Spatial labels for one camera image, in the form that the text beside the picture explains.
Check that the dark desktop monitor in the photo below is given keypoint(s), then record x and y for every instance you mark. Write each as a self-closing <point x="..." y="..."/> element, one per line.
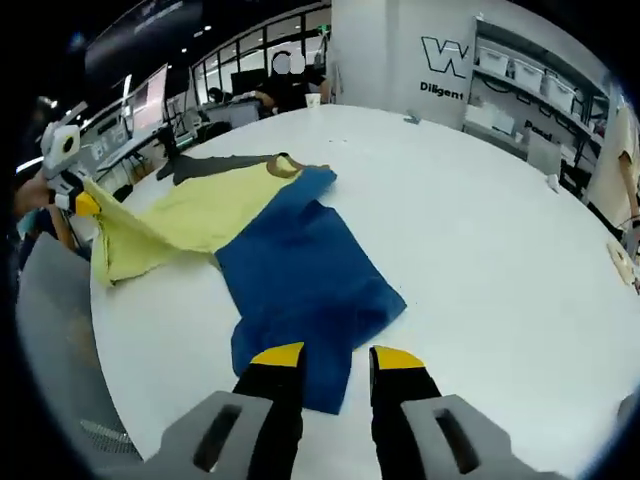
<point x="250" y="82"/>

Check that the grey metal shelf unit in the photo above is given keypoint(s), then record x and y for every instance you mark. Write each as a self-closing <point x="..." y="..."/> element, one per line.
<point x="545" y="85"/>

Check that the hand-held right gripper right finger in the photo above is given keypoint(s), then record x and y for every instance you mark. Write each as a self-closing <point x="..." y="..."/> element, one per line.
<point x="400" y="400"/>

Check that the white storage box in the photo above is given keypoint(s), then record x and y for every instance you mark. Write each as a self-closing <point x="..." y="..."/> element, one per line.
<point x="492" y="61"/>
<point x="560" y="94"/>
<point x="527" y="76"/>

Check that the small grey clip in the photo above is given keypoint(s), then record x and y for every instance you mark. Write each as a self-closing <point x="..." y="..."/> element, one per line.
<point x="412" y="118"/>

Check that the white display board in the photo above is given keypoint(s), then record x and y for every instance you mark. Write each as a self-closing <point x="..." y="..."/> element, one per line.
<point x="150" y="97"/>

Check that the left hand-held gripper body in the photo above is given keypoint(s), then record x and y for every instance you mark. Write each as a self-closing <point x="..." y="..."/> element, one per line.
<point x="62" y="150"/>

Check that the yellow blue black garment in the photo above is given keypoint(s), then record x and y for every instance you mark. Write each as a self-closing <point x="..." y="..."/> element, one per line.
<point x="305" y="260"/>

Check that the white paper cup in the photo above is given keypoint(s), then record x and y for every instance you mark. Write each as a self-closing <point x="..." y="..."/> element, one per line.
<point x="313" y="101"/>

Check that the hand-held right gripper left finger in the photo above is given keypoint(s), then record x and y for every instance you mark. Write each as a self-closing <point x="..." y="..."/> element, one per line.
<point x="275" y="400"/>

